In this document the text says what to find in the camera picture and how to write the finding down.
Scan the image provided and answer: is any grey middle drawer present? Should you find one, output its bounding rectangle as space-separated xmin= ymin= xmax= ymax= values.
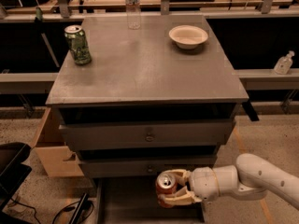
xmin=79 ymin=156 xmax=217 ymax=178

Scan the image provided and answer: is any hand sanitizer bottle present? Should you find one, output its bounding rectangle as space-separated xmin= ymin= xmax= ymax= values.
xmin=274 ymin=50 xmax=294 ymax=75

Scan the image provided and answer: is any black floor cable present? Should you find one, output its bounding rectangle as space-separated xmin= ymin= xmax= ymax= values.
xmin=6 ymin=196 xmax=95 ymax=224

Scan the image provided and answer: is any grey top drawer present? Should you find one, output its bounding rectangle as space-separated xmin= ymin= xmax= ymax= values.
xmin=59 ymin=119 xmax=235 ymax=151

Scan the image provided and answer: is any light wooden box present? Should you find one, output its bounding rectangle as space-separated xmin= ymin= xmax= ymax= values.
xmin=32 ymin=107 xmax=83 ymax=177

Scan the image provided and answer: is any black flat device on floor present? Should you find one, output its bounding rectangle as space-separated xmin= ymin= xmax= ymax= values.
xmin=68 ymin=193 xmax=90 ymax=224

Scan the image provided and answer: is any green soda can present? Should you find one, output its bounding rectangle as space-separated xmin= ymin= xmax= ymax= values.
xmin=64 ymin=24 xmax=92 ymax=65

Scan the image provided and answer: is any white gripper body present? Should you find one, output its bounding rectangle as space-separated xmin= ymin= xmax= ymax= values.
xmin=189 ymin=167 xmax=219 ymax=203

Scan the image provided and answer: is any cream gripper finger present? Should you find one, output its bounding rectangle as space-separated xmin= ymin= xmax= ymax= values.
xmin=165 ymin=169 xmax=191 ymax=186
xmin=158 ymin=187 xmax=202 ymax=206

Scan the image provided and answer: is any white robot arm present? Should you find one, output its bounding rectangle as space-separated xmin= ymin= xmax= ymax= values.
xmin=156 ymin=153 xmax=299 ymax=209

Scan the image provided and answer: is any red coke can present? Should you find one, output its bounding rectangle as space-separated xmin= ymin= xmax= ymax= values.
xmin=155 ymin=172 xmax=178 ymax=208

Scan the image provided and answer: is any grey drawer cabinet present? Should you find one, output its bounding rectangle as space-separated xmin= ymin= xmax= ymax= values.
xmin=45 ymin=14 xmax=249 ymax=180

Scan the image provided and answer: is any clear plastic water bottle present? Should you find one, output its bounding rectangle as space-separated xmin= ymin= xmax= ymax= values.
xmin=125 ymin=0 xmax=141 ymax=30

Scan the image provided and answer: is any open grey bottom drawer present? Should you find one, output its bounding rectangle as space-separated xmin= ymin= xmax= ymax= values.
xmin=95 ymin=176 xmax=205 ymax=224

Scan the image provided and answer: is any white bowl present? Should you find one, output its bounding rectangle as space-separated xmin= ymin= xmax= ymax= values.
xmin=168 ymin=25 xmax=208 ymax=49

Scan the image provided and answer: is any black chair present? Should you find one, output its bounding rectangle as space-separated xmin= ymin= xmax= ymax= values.
xmin=0 ymin=142 xmax=32 ymax=224

